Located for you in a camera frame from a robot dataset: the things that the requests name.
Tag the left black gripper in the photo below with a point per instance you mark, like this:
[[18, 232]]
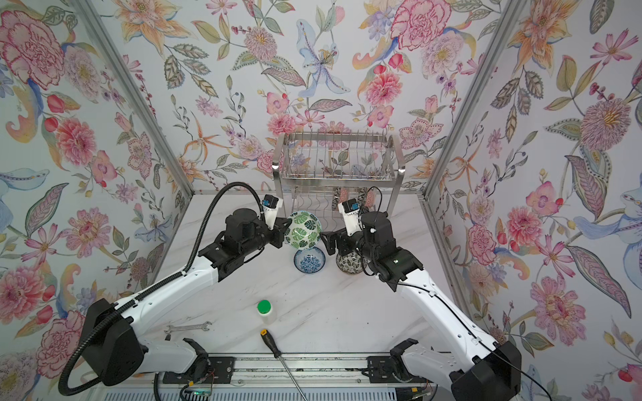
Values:
[[277, 231]]

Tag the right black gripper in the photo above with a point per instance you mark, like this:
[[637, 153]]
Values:
[[332, 244]]

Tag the green leaf bowl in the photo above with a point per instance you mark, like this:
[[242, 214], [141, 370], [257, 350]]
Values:
[[304, 232]]

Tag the blue floral bowl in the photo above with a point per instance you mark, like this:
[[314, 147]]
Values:
[[310, 261]]

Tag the olive leaf pattern bowl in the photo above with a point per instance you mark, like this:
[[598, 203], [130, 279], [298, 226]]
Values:
[[340, 194]]

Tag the pink leaf pattern bowl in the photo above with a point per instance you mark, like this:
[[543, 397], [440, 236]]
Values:
[[370, 198]]

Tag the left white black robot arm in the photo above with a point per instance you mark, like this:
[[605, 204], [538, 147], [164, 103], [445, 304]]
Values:
[[123, 348]]

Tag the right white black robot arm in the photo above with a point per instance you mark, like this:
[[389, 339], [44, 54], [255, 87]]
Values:
[[405, 275]]

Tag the stainless steel dish rack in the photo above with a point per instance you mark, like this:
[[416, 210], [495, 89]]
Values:
[[308, 166]]

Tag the green cap white bottle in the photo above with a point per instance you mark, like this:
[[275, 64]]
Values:
[[267, 311]]

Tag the silver wrench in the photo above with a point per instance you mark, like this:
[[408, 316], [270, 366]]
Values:
[[204, 326]]

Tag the black yellow screwdriver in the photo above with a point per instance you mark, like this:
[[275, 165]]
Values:
[[270, 342]]

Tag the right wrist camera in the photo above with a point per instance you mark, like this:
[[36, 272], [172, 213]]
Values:
[[350, 210]]

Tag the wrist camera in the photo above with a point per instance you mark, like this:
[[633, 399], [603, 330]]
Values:
[[271, 205], [350, 210]]

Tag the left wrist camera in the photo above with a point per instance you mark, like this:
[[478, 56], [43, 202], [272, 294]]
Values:
[[271, 205]]

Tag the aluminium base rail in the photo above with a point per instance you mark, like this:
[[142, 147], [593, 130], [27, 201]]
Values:
[[321, 370]]

